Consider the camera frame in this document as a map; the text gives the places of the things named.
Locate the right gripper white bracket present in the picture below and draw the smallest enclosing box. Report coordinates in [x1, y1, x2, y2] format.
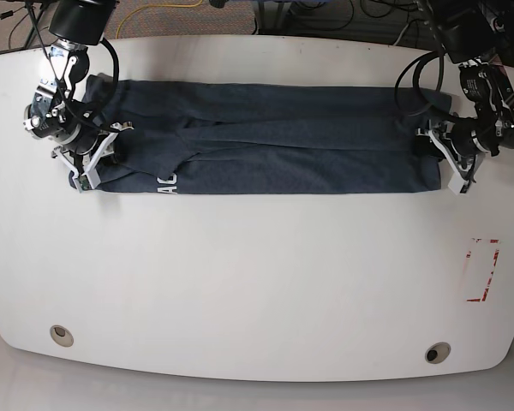
[51, 122, 134, 188]

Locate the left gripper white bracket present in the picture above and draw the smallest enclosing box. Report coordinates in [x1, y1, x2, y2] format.
[413, 122, 487, 193]

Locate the dark blue t-shirt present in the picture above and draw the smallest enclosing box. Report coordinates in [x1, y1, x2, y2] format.
[97, 80, 441, 194]

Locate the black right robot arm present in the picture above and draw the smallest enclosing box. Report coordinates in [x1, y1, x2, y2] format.
[23, 1, 133, 193]

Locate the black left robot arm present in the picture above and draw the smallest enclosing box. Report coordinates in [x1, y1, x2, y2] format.
[412, 1, 514, 194]

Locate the red tape marking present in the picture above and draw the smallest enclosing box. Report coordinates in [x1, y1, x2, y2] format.
[462, 238, 501, 302]

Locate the black tripod stand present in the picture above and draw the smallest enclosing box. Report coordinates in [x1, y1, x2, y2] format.
[22, 1, 49, 50]

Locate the left table grommet hole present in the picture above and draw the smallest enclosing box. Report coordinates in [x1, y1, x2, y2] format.
[50, 325, 74, 348]

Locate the table grommet hole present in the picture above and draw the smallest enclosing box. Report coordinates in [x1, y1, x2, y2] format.
[50, 325, 74, 348]
[425, 342, 451, 365]

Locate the right table grommet hole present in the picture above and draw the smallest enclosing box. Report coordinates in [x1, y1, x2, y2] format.
[425, 342, 451, 365]

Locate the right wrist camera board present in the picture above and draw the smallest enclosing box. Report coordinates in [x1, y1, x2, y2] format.
[73, 175, 93, 193]

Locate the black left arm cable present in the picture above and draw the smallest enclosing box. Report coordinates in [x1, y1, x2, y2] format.
[393, 51, 468, 125]

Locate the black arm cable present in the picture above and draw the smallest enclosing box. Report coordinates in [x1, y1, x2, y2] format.
[393, 51, 468, 125]
[25, 0, 122, 134]

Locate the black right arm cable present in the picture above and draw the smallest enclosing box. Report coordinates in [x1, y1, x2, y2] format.
[25, 0, 122, 134]

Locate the yellow cable on floor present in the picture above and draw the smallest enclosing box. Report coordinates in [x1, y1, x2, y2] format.
[116, 2, 205, 39]

